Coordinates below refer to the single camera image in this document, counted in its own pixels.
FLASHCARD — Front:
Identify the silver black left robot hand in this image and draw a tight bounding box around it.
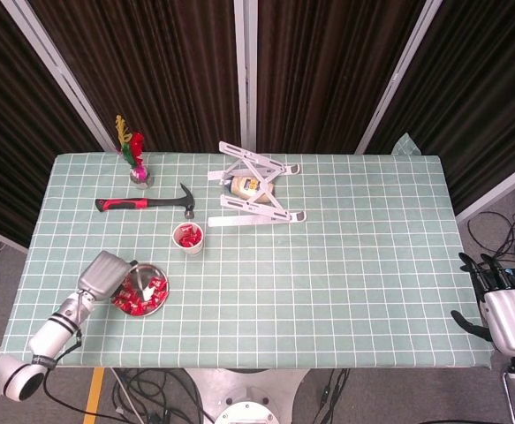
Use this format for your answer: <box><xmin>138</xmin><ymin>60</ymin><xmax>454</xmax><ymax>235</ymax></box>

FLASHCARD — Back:
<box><xmin>77</xmin><ymin>249</ymin><xmax>140</xmax><ymax>305</ymax></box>

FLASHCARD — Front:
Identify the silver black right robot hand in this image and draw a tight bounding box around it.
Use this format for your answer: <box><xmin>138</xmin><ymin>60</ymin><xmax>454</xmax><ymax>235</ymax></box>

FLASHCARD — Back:
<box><xmin>450</xmin><ymin>252</ymin><xmax>515</xmax><ymax>358</ymax></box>

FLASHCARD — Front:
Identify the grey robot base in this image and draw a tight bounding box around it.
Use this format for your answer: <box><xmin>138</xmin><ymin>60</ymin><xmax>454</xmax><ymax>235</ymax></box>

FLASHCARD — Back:
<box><xmin>186</xmin><ymin>368</ymin><xmax>312</xmax><ymax>424</ymax></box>

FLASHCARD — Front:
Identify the white paper cup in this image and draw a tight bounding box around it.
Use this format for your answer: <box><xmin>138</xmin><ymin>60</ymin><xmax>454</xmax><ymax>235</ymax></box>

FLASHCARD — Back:
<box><xmin>171</xmin><ymin>222</ymin><xmax>205</xmax><ymax>256</ymax></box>

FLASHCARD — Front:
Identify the white folding laptop stand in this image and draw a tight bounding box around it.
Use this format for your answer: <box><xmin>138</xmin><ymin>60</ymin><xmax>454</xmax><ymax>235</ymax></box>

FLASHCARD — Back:
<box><xmin>207</xmin><ymin>140</ymin><xmax>307</xmax><ymax>229</ymax></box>

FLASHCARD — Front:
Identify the round metal plate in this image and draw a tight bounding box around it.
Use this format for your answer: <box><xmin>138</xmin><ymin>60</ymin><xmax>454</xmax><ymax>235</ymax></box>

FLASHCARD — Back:
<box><xmin>114</xmin><ymin>262</ymin><xmax>170</xmax><ymax>317</ymax></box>

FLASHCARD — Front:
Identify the red black claw hammer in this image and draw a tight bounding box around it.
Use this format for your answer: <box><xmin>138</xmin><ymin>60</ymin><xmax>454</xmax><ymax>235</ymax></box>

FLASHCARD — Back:
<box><xmin>95</xmin><ymin>183</ymin><xmax>196</xmax><ymax>221</ymax></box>

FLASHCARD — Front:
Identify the yellow floor tape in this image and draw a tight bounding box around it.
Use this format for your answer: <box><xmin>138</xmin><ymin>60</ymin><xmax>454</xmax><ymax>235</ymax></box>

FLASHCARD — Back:
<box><xmin>82</xmin><ymin>367</ymin><xmax>107</xmax><ymax>424</ymax></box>

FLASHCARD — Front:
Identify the colourful feather shuttlecock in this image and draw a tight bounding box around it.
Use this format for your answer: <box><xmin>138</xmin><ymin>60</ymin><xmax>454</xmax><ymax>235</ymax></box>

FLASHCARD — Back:
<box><xmin>114</xmin><ymin>114</ymin><xmax>148</xmax><ymax>183</ymax></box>

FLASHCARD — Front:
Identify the mayonnaise squeeze bottle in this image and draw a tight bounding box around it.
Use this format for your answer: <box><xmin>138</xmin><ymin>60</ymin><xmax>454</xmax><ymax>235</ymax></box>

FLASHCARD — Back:
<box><xmin>221</xmin><ymin>175</ymin><xmax>276</xmax><ymax>204</ymax></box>

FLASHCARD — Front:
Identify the green checked tablecloth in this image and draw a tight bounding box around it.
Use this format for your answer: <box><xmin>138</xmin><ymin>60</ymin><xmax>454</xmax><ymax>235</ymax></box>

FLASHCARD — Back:
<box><xmin>0</xmin><ymin>132</ymin><xmax>493</xmax><ymax>370</ymax></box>

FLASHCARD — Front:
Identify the dark brown pleated curtain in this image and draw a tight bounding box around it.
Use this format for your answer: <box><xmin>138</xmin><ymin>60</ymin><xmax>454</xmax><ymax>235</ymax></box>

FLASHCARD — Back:
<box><xmin>256</xmin><ymin>0</ymin><xmax>428</xmax><ymax>155</ymax></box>
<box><xmin>0</xmin><ymin>0</ymin><xmax>104</xmax><ymax>248</ymax></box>
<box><xmin>366</xmin><ymin>0</ymin><xmax>515</xmax><ymax>214</ymax></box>

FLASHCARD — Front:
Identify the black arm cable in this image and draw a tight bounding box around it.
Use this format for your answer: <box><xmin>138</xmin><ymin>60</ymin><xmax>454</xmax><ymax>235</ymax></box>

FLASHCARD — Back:
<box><xmin>42</xmin><ymin>329</ymin><xmax>121</xmax><ymax>419</ymax></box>

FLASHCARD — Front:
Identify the white screen base rail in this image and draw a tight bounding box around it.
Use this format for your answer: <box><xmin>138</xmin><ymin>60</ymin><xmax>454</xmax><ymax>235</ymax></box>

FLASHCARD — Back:
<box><xmin>454</xmin><ymin>153</ymin><xmax>515</xmax><ymax>224</ymax></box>
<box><xmin>0</xmin><ymin>219</ymin><xmax>31</xmax><ymax>254</ymax></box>

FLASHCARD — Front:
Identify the black cable with plug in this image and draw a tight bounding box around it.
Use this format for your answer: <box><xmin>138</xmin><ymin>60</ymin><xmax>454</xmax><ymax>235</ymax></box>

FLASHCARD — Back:
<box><xmin>314</xmin><ymin>368</ymin><xmax>351</xmax><ymax>424</ymax></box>

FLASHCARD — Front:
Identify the white metal frame post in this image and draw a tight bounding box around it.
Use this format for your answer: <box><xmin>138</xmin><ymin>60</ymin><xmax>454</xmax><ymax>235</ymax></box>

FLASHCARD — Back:
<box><xmin>233</xmin><ymin>0</ymin><xmax>259</xmax><ymax>151</ymax></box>
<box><xmin>355</xmin><ymin>0</ymin><xmax>443</xmax><ymax>155</ymax></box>
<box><xmin>0</xmin><ymin>0</ymin><xmax>117</xmax><ymax>154</ymax></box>

